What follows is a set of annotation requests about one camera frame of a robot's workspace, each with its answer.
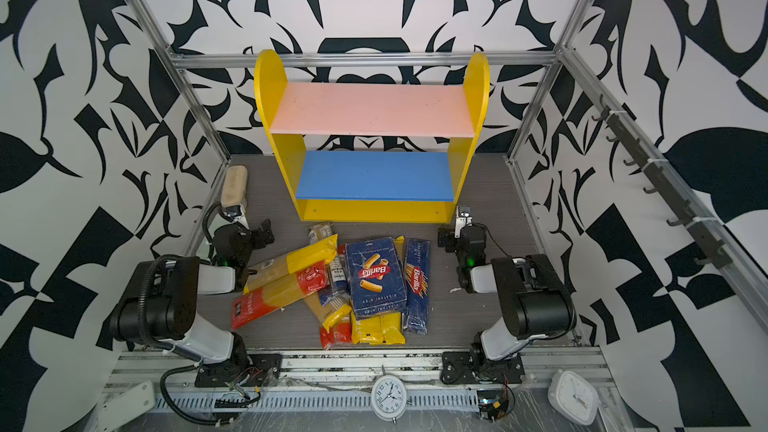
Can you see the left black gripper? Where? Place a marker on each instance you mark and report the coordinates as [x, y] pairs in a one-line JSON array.
[[260, 234]]

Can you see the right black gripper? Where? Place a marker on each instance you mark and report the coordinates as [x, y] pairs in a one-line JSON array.
[[449, 237]]

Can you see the blue Barilla spaghetti bag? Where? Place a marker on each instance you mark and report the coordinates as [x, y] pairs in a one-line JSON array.
[[416, 270]]

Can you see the blue Barilla pasta box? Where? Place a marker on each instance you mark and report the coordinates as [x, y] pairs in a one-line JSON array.
[[376, 280]]

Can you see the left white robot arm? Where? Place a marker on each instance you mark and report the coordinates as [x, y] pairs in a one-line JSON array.
[[159, 306]]

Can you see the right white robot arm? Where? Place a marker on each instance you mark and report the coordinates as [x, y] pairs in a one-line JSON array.
[[535, 304]]

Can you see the blue lower shelf board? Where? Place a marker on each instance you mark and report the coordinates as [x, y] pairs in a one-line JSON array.
[[376, 176]]

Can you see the yellow wooden shelf unit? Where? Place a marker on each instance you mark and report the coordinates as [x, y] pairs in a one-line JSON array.
[[270, 82]]

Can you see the yellow spaghetti bag with barcode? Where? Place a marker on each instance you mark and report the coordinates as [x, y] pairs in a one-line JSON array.
[[265, 272]]

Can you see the beige zipper case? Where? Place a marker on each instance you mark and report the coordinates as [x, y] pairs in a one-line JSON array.
[[233, 192]]

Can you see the clear blue label noodle pack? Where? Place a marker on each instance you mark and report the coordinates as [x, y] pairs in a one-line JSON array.
[[337, 271]]

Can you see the yellow Pastatime spaghetti bag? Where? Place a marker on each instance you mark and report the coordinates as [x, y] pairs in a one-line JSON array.
[[384, 329]]

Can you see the round white alarm clock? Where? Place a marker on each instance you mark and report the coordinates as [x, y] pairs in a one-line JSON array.
[[389, 398]]

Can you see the square white clock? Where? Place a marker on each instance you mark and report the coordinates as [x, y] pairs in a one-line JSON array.
[[573, 397]]

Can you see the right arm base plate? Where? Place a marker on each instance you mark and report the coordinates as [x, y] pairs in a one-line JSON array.
[[464, 368]]

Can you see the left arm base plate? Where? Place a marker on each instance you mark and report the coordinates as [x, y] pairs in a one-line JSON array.
[[260, 369]]

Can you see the white slotted cable duct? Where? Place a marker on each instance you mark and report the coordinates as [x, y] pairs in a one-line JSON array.
[[459, 400]]

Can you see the white metal bracket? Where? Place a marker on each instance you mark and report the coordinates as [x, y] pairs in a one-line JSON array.
[[119, 411]]

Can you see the black wall hook rail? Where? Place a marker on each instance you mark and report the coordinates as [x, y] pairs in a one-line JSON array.
[[688, 211]]

